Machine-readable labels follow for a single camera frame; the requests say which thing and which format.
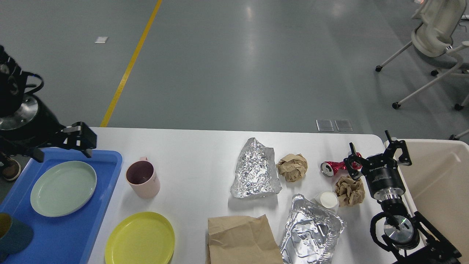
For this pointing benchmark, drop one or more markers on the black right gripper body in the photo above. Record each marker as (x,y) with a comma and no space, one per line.
(382,176)

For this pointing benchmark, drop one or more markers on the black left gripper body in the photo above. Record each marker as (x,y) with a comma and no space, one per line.
(31,126)

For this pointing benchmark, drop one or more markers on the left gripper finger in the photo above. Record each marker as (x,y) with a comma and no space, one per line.
(79,136)
(35,153)

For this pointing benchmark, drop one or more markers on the pink mug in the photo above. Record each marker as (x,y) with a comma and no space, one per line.
(143,179)

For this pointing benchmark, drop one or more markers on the dark teal mug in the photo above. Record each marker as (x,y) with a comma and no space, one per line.
(15,236)

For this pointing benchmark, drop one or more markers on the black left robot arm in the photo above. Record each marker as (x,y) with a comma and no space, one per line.
(14,84)

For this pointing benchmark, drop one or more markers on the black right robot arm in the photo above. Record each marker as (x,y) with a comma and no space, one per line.
(412,239)

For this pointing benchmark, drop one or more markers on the crumpled brown paper wad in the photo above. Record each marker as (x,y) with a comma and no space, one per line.
(350,192)

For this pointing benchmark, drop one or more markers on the crushed red can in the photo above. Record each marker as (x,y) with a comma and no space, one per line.
(330,168)

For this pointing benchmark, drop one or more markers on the person in khaki trousers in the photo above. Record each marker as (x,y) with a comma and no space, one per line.
(10,169)

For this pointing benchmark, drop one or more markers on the white paper cup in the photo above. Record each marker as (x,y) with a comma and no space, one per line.
(328,200)

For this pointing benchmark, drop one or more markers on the beige plastic bin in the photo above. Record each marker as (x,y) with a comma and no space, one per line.
(438,181)

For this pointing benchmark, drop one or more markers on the pale green plate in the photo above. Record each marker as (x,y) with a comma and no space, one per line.
(63,189)

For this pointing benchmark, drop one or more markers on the floor outlet plate right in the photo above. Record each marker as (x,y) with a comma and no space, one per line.
(344,125)

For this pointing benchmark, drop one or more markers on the floor outlet plate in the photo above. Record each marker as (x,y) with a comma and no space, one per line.
(325,125)
(344,125)

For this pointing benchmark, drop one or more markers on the blue plastic tray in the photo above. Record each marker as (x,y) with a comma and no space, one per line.
(68,239)

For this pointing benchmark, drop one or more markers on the floor outlet plate left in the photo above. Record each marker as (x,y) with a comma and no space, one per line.
(325,125)

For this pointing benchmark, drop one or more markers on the crumpled brown paper ball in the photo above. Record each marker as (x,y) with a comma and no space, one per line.
(292,167)

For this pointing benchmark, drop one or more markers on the aluminium foil tray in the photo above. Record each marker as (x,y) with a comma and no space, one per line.
(311,234)

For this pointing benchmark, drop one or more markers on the crumpled aluminium foil sheet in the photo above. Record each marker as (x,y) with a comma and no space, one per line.
(255,175)

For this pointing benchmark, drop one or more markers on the yellow plate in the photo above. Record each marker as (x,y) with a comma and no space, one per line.
(142,238)

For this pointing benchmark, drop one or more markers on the brown paper bag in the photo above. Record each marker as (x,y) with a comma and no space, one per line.
(241,240)

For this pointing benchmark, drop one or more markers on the white office chair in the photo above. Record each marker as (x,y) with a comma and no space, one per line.
(433,43)

